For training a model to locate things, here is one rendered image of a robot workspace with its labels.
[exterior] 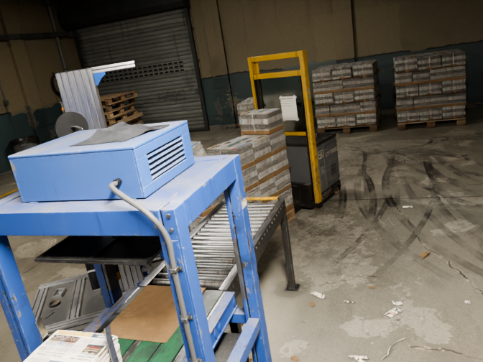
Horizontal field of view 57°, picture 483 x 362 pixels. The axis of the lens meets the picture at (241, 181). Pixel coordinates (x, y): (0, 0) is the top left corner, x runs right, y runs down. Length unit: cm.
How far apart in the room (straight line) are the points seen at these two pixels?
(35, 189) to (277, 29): 921
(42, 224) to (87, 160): 30
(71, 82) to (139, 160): 190
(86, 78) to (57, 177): 169
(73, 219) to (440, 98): 781
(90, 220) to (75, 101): 190
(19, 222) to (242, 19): 949
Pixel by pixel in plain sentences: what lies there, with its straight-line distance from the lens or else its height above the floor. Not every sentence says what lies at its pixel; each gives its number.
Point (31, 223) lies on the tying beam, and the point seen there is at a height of 150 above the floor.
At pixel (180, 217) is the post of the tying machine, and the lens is 154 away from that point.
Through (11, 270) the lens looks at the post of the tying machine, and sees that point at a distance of 218.
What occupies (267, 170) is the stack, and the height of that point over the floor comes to 71.
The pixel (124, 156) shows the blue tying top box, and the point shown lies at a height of 172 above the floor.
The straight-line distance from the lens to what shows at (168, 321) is 232.
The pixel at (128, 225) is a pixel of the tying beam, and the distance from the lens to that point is 162.
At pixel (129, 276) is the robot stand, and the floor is 35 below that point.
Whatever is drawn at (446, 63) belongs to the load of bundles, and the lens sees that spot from 885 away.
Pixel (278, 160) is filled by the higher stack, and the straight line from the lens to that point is 491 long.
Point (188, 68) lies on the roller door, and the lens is 1152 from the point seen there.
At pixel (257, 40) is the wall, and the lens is 1090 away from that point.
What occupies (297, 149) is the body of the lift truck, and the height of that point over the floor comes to 70.
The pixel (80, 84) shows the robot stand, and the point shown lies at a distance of 349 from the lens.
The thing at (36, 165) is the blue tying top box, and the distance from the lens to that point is 194.
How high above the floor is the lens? 204
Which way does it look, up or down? 17 degrees down
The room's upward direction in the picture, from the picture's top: 9 degrees counter-clockwise
